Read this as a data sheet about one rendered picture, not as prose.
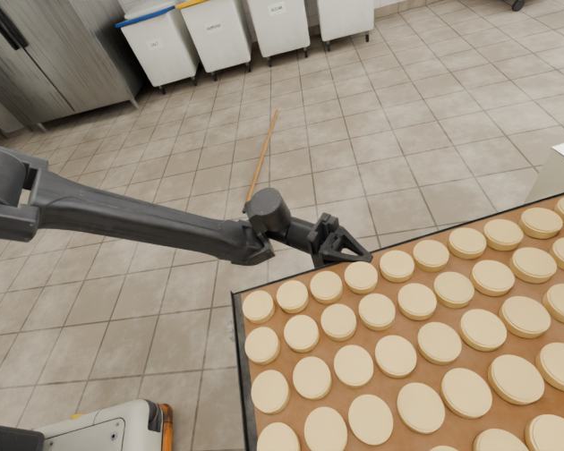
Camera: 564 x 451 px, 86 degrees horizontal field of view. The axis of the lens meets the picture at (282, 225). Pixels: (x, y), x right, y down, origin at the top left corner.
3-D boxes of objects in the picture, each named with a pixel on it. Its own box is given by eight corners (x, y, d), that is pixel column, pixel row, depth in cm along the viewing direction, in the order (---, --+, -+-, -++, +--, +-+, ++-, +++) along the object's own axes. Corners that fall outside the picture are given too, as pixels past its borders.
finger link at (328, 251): (379, 259, 56) (333, 242, 60) (380, 236, 50) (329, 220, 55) (363, 290, 53) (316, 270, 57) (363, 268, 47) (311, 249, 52)
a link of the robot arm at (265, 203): (240, 234, 65) (251, 268, 60) (213, 205, 55) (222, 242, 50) (291, 208, 64) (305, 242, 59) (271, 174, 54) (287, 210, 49)
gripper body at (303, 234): (338, 247, 60) (306, 235, 64) (333, 213, 52) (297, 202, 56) (323, 273, 57) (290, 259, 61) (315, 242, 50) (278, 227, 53)
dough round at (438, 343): (417, 324, 43) (418, 318, 41) (457, 331, 41) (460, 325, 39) (415, 360, 40) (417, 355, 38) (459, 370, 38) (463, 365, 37)
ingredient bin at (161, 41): (157, 99, 351) (115, 25, 293) (167, 76, 393) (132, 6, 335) (200, 88, 343) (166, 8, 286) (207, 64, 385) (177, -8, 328)
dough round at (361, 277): (383, 277, 48) (384, 271, 47) (365, 301, 47) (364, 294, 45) (357, 262, 51) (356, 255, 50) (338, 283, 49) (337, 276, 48)
